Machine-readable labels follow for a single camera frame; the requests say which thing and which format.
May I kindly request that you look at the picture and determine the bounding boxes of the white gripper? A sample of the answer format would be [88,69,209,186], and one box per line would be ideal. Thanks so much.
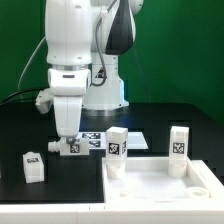
[35,68,91,145]

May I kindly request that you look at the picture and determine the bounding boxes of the white square tabletop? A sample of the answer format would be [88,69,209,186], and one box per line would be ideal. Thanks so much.
[102,157,224,203]

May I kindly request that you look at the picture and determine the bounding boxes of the white marker plate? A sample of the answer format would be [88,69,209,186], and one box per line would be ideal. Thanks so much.
[78,132,148,150]

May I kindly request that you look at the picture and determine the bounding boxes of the black cables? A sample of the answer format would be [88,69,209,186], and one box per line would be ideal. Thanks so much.
[0,88,46,108]

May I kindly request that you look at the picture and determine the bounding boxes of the white camera cable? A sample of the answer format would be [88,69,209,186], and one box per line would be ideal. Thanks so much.
[17,36,47,92]

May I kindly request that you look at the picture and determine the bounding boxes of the grey braided cable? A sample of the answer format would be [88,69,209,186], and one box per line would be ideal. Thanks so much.
[90,0,120,88]

